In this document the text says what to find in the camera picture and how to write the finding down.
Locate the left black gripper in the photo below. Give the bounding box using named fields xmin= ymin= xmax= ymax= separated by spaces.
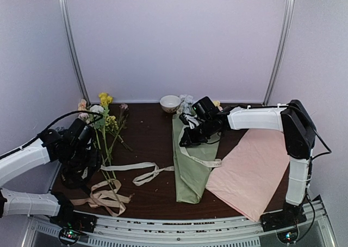
xmin=67 ymin=144 xmax=103 ymax=168

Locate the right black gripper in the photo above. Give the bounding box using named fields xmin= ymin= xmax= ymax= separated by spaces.
xmin=180 ymin=118 xmax=216 ymax=146

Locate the green wrapping paper sheet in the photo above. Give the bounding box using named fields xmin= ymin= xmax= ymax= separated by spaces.
xmin=172 ymin=114 xmax=219 ymax=204

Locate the blue fake flower stem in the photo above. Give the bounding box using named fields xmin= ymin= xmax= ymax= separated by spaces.
xmin=177 ymin=94 xmax=194 ymax=114

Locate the beige printed ribbon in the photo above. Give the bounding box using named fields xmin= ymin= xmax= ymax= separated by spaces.
xmin=100 ymin=139 xmax=222 ymax=187

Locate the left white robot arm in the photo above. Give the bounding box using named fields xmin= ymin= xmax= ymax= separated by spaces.
xmin=1 ymin=119 xmax=101 ymax=227

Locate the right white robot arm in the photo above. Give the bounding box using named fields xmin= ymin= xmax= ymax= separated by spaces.
xmin=179 ymin=97 xmax=317 ymax=226

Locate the bunch of fake flowers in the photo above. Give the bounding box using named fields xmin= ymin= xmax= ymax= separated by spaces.
xmin=78 ymin=92 xmax=133 ymax=167

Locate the white patterned ceramic bowl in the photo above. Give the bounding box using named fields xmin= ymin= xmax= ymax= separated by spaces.
xmin=159 ymin=95 xmax=181 ymax=113

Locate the tan plain ribbon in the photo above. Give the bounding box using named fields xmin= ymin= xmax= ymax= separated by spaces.
xmin=70 ymin=178 xmax=132 ymax=217

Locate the pink wrapping paper sheet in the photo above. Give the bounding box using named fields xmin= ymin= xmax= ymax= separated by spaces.
xmin=206 ymin=129 xmax=289 ymax=222

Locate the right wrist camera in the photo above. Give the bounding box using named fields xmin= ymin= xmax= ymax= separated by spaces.
xmin=179 ymin=113 xmax=200 ymax=129

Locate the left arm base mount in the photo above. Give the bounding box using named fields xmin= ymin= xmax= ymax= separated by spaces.
xmin=49 ymin=212 xmax=97 ymax=246

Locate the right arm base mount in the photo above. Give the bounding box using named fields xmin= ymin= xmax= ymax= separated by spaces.
xmin=260 ymin=211 xmax=307 ymax=244

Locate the left aluminium frame post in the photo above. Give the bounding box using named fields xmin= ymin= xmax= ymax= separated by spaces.
xmin=58 ymin=0 xmax=89 ymax=102

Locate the aluminium frame post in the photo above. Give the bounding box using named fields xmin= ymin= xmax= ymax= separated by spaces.
xmin=263 ymin=0 xmax=295 ymax=105
xmin=58 ymin=0 xmax=89 ymax=102

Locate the right aluminium frame post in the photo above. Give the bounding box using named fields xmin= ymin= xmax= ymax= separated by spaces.
xmin=263 ymin=0 xmax=295 ymax=105

